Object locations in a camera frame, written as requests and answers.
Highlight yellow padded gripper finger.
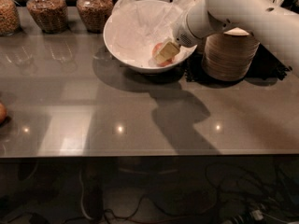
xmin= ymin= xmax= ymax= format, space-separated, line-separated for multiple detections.
xmin=161 ymin=38 xmax=180 ymax=58

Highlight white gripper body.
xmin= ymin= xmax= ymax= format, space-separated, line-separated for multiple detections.
xmin=172 ymin=13 xmax=203 ymax=48

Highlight red apple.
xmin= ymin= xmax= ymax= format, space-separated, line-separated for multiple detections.
xmin=152 ymin=43 xmax=174 ymax=67

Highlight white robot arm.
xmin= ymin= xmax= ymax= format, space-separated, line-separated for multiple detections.
xmin=152 ymin=0 xmax=299 ymax=74

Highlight white ceramic bowl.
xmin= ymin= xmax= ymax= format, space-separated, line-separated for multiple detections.
xmin=103 ymin=0 xmax=198 ymax=75

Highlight apple at left edge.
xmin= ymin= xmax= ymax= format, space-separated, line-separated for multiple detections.
xmin=0 ymin=103 xmax=7 ymax=124

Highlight white crumpled paper liner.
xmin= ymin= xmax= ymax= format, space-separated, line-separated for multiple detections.
xmin=110 ymin=0 xmax=196 ymax=68

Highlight front stack of paper bowls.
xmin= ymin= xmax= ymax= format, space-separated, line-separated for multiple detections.
xmin=202 ymin=28 xmax=260 ymax=82

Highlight black mat under stacks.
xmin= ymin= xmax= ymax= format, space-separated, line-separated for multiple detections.
xmin=183 ymin=45 xmax=292 ymax=88

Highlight right glass jar of grains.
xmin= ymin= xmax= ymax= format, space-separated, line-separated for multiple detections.
xmin=77 ymin=0 xmax=113 ymax=33

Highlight glass jar of grains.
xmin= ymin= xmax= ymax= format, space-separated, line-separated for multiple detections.
xmin=77 ymin=0 xmax=113 ymax=33
xmin=26 ymin=0 xmax=68 ymax=34

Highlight middle glass jar of grains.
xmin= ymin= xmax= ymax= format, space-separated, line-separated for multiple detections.
xmin=26 ymin=0 xmax=68 ymax=34

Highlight left glass jar of cereal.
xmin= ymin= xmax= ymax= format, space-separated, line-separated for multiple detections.
xmin=0 ymin=0 xmax=21 ymax=36

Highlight cables under glass table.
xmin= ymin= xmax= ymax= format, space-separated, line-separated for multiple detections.
xmin=102 ymin=161 xmax=299 ymax=224

